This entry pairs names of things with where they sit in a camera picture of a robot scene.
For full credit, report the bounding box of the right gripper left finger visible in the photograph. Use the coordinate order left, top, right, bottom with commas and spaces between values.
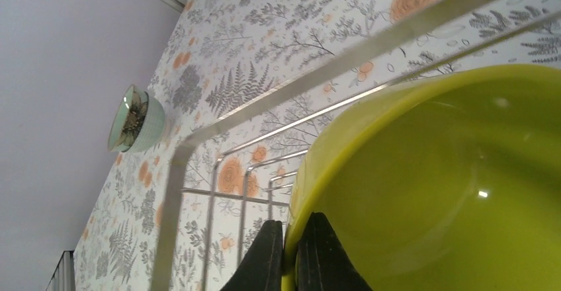
222, 220, 283, 291

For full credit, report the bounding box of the yellow bowl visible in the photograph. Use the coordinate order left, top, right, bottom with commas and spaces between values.
282, 64, 560, 290

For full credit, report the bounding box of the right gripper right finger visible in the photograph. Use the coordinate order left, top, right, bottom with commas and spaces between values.
297, 212, 371, 291

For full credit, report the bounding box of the celadon green bowl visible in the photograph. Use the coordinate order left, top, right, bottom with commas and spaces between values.
107, 85, 167, 153

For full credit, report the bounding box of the wire dish rack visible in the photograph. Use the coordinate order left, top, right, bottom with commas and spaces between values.
143, 0, 560, 290

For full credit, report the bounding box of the floral table mat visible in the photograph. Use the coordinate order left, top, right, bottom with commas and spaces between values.
73, 0, 560, 290

